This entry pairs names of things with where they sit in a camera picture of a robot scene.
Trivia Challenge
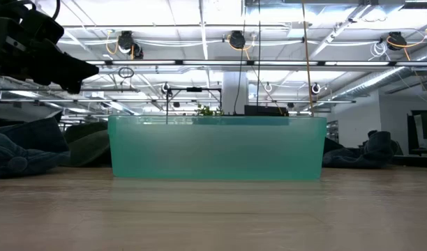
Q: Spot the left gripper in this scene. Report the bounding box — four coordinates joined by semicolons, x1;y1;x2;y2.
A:
0;9;100;95

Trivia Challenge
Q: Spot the grey cloth hat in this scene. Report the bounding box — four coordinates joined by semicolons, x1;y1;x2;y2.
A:
62;121;112;167

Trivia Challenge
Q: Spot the dark blue cloth hat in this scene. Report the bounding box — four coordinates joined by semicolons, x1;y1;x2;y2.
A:
323;130;399;170
0;116;70;179

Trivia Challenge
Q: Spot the green plant in white pot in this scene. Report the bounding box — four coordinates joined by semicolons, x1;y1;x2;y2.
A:
195;103;224;117

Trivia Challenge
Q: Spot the long ceiling light bar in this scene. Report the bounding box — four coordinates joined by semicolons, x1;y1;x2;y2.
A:
0;98;357;105
86;59;427;67

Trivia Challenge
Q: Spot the translucent teal plastic bin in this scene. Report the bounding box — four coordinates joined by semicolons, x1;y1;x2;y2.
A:
107;114;328;181

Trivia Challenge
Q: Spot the large black cable reel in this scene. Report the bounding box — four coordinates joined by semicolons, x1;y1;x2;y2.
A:
386;31;408;52
227;30;247;50
116;30;144;60

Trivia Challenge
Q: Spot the distant black rig frame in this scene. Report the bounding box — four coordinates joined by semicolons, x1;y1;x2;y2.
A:
165;86;223;125

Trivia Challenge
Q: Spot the long black cable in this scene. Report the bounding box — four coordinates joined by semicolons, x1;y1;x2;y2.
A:
255;0;262;112

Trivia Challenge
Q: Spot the long yellow cable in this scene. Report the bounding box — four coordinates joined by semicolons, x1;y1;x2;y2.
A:
301;0;315;117

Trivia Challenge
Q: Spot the silver air duct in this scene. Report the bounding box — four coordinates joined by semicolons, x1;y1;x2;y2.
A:
330;45;427;102

